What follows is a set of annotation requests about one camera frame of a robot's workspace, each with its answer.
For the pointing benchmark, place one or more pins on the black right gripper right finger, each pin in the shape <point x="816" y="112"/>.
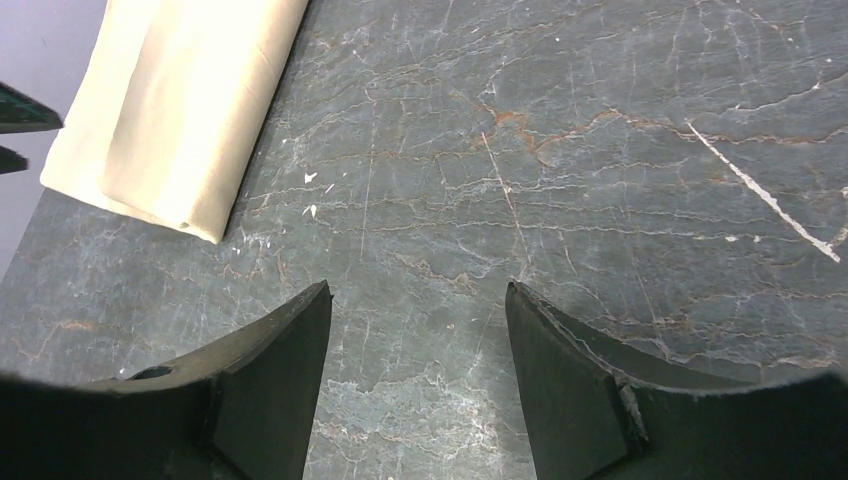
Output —
<point x="596" y="408"/>

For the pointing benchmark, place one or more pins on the beige cloth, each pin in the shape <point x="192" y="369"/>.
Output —
<point x="169" y="110"/>

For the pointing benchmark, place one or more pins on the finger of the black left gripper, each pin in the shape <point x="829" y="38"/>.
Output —
<point x="12" y="161"/>
<point x="23" y="114"/>

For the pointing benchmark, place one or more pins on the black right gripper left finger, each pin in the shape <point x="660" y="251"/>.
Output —
<point x="240" y="407"/>

